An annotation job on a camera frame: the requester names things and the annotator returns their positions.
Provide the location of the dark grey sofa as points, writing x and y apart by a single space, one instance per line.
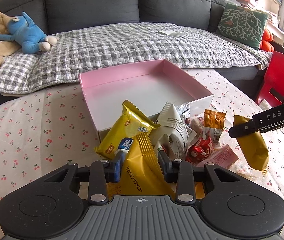
59 16

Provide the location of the cherry pattern tablecloth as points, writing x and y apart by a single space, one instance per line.
47 129

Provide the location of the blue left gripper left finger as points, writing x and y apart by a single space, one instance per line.
116 166

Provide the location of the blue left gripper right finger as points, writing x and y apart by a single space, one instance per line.
165 165

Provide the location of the yellow snack bag with code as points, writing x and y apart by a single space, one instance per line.
141 174

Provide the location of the pink cardboard box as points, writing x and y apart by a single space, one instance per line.
148 85

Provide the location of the blue plush toy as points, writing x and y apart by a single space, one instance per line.
28 35

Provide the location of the green leaf pattern cushion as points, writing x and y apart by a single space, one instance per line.
243 25

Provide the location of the bookshelf with books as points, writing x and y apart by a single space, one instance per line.
271 7

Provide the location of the yellow snack bag blue label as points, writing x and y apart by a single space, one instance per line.
120 137

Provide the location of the golden yellow snack bag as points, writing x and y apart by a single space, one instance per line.
251 143

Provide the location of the orange pumpkin plush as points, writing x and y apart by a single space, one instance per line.
267 38

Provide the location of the grey checkered blanket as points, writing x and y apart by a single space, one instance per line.
89 49

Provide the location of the orange foil snack packet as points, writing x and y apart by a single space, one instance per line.
213 125

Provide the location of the pink snack package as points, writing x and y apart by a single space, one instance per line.
224 157

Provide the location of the white grey snack bag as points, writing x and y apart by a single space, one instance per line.
173 136

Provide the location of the small silver snack packet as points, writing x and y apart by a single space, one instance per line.
183 111

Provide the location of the white tissue packet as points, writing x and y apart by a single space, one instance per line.
169 33

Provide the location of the red plastic chair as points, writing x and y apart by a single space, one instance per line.
272 90

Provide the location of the red candy wrapper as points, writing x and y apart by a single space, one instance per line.
200 150

